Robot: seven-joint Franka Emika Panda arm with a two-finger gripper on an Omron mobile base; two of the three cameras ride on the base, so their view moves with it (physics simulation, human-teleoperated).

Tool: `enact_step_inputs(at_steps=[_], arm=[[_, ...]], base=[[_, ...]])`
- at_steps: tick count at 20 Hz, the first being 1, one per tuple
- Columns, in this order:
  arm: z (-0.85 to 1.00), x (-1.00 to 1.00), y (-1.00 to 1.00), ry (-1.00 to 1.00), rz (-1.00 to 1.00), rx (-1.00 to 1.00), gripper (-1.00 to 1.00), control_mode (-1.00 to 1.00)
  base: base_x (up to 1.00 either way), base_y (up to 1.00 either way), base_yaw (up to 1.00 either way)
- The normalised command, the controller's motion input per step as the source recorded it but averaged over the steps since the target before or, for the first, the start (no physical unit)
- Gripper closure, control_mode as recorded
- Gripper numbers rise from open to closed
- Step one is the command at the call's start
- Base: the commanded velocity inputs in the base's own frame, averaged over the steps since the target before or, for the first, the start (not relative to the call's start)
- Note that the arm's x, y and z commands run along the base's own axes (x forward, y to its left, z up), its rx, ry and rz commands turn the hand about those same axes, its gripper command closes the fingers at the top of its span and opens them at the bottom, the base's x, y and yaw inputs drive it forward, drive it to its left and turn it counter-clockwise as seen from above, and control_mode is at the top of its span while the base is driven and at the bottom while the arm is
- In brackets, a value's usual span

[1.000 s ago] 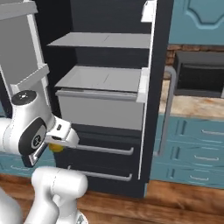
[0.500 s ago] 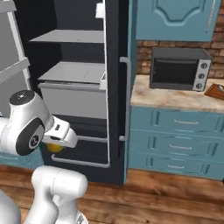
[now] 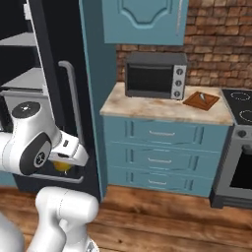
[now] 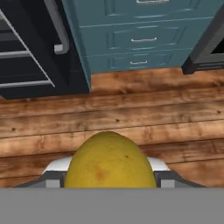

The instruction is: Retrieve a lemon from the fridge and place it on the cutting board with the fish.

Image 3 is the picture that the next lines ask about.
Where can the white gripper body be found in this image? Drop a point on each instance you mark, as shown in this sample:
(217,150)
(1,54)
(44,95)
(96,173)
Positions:
(77,157)

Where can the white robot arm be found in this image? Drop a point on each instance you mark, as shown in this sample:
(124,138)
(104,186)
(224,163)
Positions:
(29,144)

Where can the yellow lemon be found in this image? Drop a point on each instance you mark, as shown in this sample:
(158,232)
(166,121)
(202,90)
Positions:
(62,166)

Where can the grey fridge shelf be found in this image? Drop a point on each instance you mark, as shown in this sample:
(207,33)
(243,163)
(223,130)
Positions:
(28,80)
(19,40)

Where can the black fridge door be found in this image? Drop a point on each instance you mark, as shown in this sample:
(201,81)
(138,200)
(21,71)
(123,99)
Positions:
(65,32)

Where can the black fridge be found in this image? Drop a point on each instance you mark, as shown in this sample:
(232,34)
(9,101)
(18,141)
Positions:
(49,32)

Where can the brown cutting board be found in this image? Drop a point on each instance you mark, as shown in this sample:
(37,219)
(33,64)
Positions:
(197,102)

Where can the grey fish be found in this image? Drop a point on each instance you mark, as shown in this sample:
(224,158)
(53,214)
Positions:
(201,96)

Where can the teal tall cabinet panel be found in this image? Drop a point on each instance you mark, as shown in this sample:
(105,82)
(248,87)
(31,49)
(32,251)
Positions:
(101,82)

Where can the teal drawer front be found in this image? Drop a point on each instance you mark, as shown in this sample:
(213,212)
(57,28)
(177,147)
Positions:
(177,183)
(183,160)
(183,133)

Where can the grey toaster oven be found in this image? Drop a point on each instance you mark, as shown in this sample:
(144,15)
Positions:
(151,77)

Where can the dark oven knob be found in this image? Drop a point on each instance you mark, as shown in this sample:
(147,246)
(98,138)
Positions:
(242,134)

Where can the black hob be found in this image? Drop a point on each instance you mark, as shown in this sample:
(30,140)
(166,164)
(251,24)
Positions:
(241,105)

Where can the teal wall cupboard door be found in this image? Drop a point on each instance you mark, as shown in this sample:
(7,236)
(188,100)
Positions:
(144,31)

